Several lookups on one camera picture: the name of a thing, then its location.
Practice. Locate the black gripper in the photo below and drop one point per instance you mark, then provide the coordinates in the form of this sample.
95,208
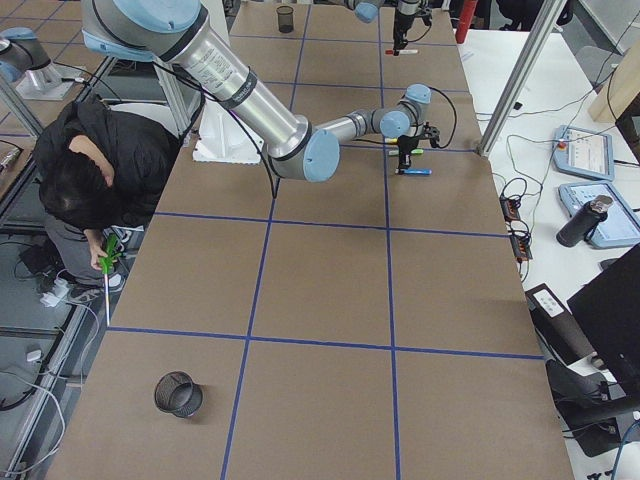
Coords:
399,26
405,146

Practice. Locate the red and white marker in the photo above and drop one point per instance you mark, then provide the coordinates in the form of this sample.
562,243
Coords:
393,52

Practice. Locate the blue highlighter pen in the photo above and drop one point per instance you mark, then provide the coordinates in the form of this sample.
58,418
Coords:
417,172

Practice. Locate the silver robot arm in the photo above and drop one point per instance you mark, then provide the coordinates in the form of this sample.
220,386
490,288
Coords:
405,13
180,32

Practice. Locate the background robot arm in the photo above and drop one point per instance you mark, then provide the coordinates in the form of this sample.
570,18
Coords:
21,51

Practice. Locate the green highlighter pen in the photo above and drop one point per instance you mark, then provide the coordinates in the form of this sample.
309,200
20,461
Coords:
397,152

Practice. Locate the red cylinder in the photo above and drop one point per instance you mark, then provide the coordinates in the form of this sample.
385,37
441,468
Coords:
465,18

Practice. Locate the left black mesh cup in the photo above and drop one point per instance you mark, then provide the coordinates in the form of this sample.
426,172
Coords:
285,19

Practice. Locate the black mesh cup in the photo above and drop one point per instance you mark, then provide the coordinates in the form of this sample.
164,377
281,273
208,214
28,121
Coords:
285,19
176,393

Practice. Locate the far teach pendant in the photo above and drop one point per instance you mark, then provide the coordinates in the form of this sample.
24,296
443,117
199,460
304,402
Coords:
584,153

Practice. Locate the teach pendant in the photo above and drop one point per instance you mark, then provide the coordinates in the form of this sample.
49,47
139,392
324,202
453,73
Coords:
620,229
584,153

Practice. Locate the black water bottle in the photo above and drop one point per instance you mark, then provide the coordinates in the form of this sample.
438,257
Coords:
583,223

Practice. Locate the near teach pendant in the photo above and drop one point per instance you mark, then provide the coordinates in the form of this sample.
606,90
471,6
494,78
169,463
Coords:
620,229

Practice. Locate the black monitor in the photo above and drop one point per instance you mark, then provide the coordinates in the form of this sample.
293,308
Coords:
607,311

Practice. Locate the person in black jacket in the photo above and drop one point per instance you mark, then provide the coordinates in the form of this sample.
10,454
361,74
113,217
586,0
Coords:
98,168

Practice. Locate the right black mesh cup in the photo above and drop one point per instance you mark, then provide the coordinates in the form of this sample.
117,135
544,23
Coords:
176,393

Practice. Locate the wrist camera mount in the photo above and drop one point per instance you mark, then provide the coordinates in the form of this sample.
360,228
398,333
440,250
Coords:
432,135

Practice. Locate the aluminium frame post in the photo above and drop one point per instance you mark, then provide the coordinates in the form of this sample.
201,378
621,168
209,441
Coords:
541,29

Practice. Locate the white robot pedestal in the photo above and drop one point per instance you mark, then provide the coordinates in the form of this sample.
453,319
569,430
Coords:
224,138

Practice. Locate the green handled stick tool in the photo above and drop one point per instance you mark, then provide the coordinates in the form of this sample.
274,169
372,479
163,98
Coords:
107,264

